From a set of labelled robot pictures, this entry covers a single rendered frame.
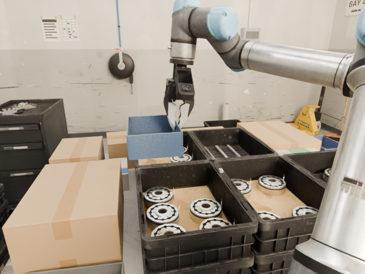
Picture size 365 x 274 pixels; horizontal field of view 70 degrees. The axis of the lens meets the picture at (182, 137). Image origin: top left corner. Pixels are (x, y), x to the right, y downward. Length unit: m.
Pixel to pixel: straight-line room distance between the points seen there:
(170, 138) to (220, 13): 0.33
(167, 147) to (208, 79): 3.55
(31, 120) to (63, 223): 1.42
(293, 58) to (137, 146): 0.44
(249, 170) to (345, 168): 0.72
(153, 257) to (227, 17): 0.60
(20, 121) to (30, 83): 2.14
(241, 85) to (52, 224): 3.91
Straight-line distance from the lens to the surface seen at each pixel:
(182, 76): 0.73
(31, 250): 0.90
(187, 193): 1.00
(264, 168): 1.13
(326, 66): 0.64
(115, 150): 1.46
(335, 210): 0.41
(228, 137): 1.46
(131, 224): 1.08
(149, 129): 0.89
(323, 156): 1.27
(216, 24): 0.67
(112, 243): 0.86
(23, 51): 4.27
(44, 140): 2.19
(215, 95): 4.29
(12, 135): 2.27
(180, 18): 0.75
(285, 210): 0.98
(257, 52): 0.72
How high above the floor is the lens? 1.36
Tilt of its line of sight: 19 degrees down
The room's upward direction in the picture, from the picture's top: straight up
